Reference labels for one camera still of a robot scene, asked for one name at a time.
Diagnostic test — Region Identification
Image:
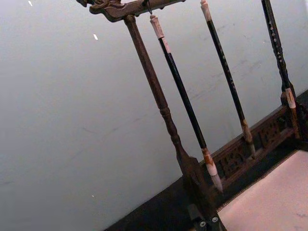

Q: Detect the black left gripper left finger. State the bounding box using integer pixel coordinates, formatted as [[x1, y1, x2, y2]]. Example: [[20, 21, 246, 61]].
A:
[[187, 204, 208, 231]]

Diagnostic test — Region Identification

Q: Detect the pale pink felt mat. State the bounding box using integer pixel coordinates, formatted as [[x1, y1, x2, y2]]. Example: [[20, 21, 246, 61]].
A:
[[216, 149, 308, 231]]

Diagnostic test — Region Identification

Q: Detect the black brush with grey tip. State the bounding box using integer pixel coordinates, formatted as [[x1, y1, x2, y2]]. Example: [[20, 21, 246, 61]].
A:
[[200, 0, 257, 160]]

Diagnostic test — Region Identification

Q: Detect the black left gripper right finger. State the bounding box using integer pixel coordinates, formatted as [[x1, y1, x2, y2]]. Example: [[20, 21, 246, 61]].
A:
[[206, 214, 227, 231]]

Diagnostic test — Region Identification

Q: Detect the black brush with white tip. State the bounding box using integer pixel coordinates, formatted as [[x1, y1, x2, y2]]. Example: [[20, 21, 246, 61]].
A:
[[149, 13, 224, 193]]

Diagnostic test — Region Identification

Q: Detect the black brush with brown tip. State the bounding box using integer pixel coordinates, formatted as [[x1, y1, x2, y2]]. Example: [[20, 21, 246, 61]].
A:
[[261, 0, 299, 137]]

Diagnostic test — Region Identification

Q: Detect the carved brown wooden brush rack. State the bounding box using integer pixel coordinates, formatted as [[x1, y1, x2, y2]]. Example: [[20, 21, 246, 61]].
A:
[[76, 0, 308, 218]]

